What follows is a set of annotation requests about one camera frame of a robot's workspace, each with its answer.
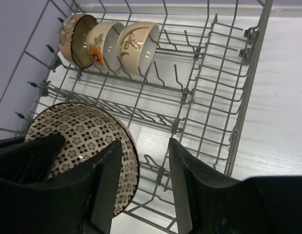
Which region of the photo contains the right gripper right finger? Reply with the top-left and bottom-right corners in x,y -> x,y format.
169,138 -> 302,234

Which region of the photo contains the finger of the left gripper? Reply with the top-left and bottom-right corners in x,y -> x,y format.
0,134 -> 65,184

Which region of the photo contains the patterned grey bowl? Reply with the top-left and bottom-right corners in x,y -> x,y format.
24,101 -> 140,216

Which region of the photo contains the brown glazed bowl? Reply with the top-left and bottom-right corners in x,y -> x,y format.
57,14 -> 98,69

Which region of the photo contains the grey wire dish rack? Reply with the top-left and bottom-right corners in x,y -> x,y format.
0,0 -> 273,234

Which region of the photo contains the white bowl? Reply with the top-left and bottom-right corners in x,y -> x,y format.
86,21 -> 125,72
117,21 -> 159,75

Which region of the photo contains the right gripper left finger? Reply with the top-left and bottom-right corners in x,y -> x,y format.
0,140 -> 122,234

